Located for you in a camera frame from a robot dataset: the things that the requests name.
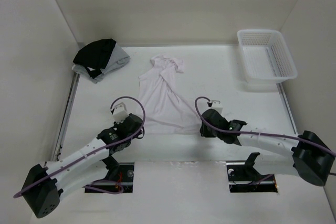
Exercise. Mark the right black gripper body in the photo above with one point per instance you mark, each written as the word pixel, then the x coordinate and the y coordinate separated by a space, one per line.
pixel 208 132

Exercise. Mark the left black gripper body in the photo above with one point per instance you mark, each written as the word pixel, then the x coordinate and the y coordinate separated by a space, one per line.
pixel 135 136

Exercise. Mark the white tank top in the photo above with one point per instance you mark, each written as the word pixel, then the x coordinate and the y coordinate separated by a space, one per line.
pixel 167 112

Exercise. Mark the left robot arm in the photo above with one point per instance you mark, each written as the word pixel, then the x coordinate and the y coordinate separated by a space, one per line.
pixel 45 187

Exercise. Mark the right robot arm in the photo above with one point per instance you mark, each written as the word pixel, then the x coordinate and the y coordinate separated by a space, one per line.
pixel 305 155

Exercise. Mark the grey folded tank top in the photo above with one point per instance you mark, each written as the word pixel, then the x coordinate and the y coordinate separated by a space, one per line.
pixel 118 59

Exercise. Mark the black folded tank top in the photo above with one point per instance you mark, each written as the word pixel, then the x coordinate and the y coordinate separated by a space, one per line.
pixel 95 56

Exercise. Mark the white plastic basket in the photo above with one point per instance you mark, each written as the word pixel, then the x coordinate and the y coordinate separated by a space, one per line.
pixel 265 56

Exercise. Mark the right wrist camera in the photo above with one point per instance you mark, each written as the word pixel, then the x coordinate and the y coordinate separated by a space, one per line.
pixel 215 105

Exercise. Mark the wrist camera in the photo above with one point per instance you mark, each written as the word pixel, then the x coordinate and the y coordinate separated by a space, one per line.
pixel 215 105
pixel 119 112

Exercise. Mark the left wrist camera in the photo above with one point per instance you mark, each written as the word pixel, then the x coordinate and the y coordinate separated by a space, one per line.
pixel 119 112

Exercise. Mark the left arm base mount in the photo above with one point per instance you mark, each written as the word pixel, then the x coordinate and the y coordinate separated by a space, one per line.
pixel 119 180

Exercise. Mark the left aluminium table rail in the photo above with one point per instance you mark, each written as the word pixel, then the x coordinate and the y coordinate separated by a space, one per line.
pixel 65 115

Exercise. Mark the aluminium table rail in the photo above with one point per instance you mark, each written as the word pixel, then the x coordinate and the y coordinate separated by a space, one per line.
pixel 65 115
pixel 287 107

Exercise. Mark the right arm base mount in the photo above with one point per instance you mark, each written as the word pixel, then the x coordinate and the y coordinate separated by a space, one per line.
pixel 243 178

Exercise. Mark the right aluminium table rail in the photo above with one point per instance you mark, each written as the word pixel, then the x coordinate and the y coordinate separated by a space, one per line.
pixel 287 107

